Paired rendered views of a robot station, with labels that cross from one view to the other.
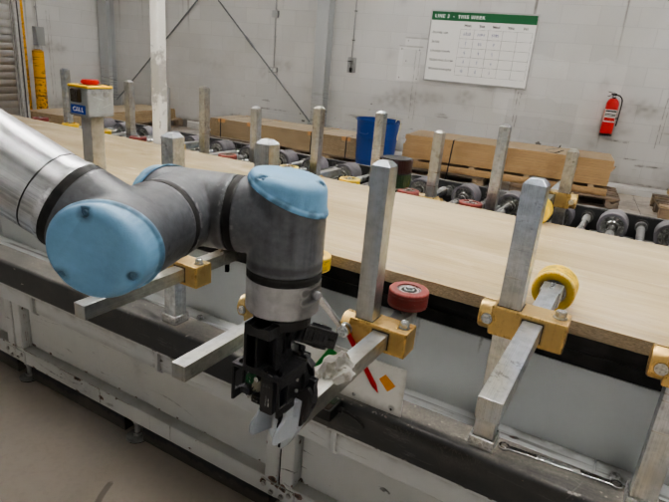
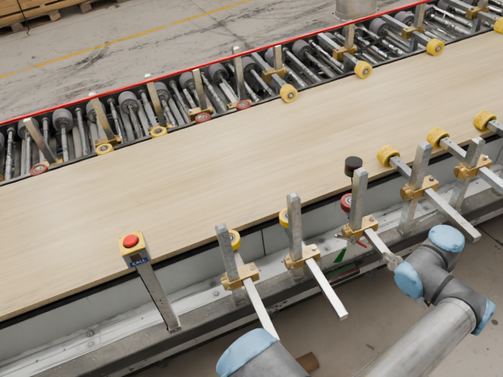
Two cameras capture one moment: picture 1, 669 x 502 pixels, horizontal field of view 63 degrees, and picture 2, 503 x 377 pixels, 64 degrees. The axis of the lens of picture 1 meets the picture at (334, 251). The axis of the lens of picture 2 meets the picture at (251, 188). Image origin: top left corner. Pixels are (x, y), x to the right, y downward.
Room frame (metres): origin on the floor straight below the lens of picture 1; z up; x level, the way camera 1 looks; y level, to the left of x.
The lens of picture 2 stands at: (0.50, 0.85, 2.10)
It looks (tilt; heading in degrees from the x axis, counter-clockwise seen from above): 45 degrees down; 316
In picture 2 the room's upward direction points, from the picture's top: 9 degrees counter-clockwise
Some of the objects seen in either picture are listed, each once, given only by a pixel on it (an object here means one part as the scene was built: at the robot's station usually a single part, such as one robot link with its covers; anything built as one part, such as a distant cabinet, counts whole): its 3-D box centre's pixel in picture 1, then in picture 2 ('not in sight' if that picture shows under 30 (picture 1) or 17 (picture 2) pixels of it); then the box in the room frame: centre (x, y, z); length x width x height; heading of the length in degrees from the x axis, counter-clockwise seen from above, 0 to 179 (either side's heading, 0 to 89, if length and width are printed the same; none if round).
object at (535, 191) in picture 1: (508, 322); (413, 192); (0.81, -0.29, 0.94); 0.03 x 0.03 x 0.48; 62
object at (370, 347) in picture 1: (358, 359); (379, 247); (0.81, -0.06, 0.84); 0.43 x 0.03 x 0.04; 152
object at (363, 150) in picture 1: (376, 146); not in sight; (6.86, -0.41, 0.36); 0.59 x 0.57 x 0.73; 157
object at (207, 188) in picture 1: (190, 208); (422, 274); (0.61, 0.17, 1.14); 0.12 x 0.12 x 0.09; 80
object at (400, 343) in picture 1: (377, 331); (358, 227); (0.92, -0.09, 0.85); 0.13 x 0.06 x 0.05; 62
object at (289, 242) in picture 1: (284, 224); (441, 248); (0.60, 0.06, 1.14); 0.10 x 0.09 x 0.12; 80
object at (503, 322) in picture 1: (523, 322); (418, 188); (0.80, -0.31, 0.95); 0.13 x 0.06 x 0.05; 62
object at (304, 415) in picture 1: (299, 393); not in sight; (0.60, 0.03, 0.91); 0.05 x 0.02 x 0.09; 62
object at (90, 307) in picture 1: (167, 278); (250, 289); (1.09, 0.36, 0.84); 0.43 x 0.03 x 0.04; 152
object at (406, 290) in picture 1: (405, 312); (350, 209); (0.99, -0.15, 0.85); 0.08 x 0.08 x 0.11
